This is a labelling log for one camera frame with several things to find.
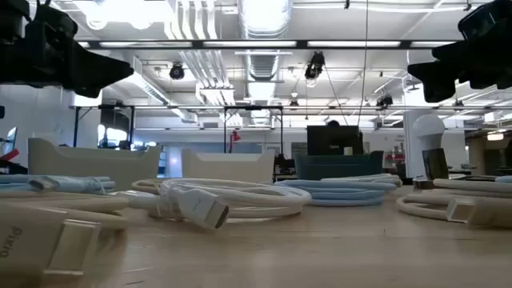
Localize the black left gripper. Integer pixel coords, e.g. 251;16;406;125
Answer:
0;38;135;99

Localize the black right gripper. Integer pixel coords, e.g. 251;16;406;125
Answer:
407;23;512;104

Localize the white usb cable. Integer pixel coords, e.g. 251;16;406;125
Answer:
115;177;313;232

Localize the white light bulb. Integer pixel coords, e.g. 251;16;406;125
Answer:
411;113;446;151

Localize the beige plastic bin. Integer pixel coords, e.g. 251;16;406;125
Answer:
27;137;162;192

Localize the dark rectangular stand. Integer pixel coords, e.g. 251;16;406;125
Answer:
421;148;450;182

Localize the black computer monitor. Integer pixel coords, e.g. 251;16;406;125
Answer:
306;125;364;157

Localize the blue plastic bin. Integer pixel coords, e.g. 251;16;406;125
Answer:
294;150;385;182

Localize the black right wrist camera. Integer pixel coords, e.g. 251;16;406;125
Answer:
457;0;512;39

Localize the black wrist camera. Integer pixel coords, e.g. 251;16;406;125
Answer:
32;2;79;41
457;0;512;39

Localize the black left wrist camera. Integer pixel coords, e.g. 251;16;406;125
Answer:
32;2;79;41

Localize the black hanging camera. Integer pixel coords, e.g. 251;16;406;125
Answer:
168;62;186;82
304;50;326;81

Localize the light blue usb cable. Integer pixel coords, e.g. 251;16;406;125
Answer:
0;174;118;197

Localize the black aluminium rig frame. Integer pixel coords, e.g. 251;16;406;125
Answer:
78;38;461;51

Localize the beige coiled usb cable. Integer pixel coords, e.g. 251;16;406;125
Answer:
395;178;512;230

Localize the beige usb cable pixio print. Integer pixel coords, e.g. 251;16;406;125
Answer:
0;190;131;283

